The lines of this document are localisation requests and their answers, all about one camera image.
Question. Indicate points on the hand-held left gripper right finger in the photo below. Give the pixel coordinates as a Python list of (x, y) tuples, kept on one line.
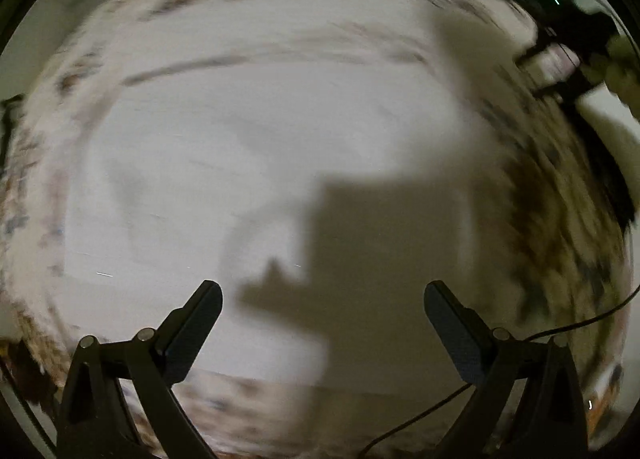
[(447, 321)]

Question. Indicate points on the patterned blanket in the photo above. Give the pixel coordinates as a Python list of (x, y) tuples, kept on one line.
[(555, 239)]

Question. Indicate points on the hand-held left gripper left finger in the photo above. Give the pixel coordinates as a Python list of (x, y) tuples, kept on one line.
[(200, 319)]

